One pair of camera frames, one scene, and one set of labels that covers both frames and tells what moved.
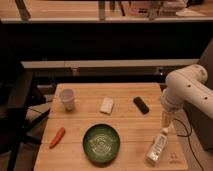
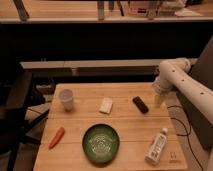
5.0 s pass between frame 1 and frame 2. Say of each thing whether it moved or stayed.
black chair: stayed
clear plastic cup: stayed
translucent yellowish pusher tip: moved
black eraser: stayed
